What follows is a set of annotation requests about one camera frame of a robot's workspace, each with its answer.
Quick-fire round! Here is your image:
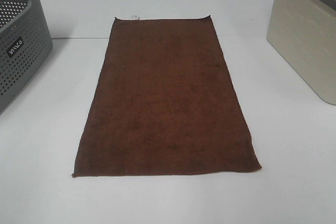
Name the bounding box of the brown towel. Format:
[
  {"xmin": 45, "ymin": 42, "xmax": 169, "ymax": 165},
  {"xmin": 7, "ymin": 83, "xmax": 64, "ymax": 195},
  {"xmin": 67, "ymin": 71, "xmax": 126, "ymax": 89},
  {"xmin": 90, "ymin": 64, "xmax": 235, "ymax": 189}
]
[{"xmin": 73, "ymin": 16, "xmax": 261, "ymax": 177}]

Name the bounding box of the grey perforated plastic basket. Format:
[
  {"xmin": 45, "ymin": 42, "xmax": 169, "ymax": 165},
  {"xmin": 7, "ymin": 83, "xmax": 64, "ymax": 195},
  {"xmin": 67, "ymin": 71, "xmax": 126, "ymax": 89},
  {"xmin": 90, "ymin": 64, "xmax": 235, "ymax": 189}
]
[{"xmin": 1, "ymin": 0, "xmax": 53, "ymax": 110}]

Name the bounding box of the beige storage box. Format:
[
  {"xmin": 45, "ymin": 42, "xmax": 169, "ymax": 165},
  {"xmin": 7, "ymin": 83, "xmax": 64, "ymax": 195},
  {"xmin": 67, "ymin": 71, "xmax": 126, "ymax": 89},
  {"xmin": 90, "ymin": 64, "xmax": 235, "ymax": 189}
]
[{"xmin": 266, "ymin": 0, "xmax": 335, "ymax": 104}]

